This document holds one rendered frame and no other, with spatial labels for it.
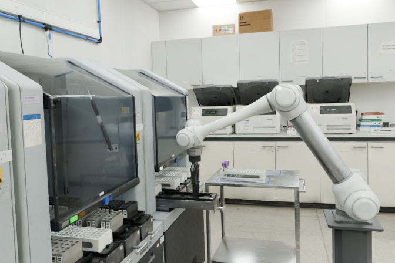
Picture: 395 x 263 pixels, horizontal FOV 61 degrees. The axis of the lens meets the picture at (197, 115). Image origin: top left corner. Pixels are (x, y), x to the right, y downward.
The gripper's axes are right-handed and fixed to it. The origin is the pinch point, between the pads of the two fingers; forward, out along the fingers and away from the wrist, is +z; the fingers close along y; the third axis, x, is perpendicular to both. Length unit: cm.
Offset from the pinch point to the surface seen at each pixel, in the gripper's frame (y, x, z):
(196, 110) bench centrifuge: -231, -63, -37
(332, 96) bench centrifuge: -270, 109, -49
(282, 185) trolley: -22, 49, 2
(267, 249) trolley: -49, 38, 56
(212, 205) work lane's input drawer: 11.3, 12.5, 5.5
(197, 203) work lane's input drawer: 11.3, 3.8, 5.0
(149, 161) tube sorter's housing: 20.0, -20.4, -20.2
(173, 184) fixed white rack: -5.7, -15.9, -0.4
